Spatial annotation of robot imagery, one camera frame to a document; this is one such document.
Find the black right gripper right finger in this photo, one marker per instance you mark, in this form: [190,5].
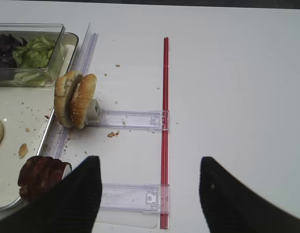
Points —
[231,207]

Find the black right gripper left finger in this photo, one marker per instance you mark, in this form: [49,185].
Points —
[71,206]

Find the green lettuce leaves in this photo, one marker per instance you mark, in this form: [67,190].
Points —
[36,54]

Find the stack of sliced meat patties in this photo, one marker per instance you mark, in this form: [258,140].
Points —
[39,174]

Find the bread crumb piece on tray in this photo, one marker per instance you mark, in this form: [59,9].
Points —
[23,150]

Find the clear patty slider track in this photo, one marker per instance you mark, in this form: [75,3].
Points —
[147,198]

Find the right red strip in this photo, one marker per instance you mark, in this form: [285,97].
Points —
[164,140]

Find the white bun pusher block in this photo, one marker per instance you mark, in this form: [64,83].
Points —
[93,113]

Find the white metal tray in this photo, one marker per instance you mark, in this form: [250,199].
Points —
[25,113]

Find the sesame bun top outer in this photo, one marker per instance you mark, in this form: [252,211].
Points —
[82,96]

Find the clear bun slider track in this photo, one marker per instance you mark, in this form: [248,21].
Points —
[145,120]

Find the sesame bun top near tray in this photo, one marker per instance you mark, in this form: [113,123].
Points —
[63,92]

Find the clear plastic salad container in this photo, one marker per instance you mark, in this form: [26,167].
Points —
[35,77]

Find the shredded purple cabbage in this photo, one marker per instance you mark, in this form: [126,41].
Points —
[7,45]

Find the clear rail right of tray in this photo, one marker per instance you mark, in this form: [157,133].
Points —
[56,134]

